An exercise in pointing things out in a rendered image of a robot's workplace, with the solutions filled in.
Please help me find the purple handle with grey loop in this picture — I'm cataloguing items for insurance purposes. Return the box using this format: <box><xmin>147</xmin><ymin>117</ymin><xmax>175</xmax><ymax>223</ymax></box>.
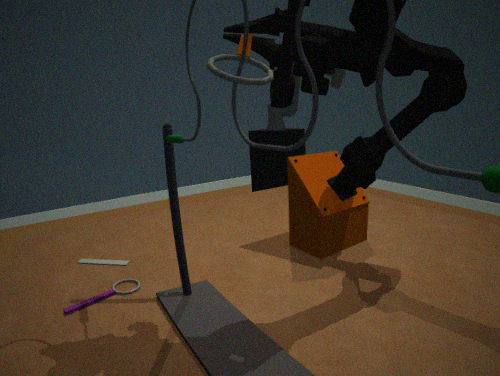
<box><xmin>63</xmin><ymin>279</ymin><xmax>140</xmax><ymax>315</ymax></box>

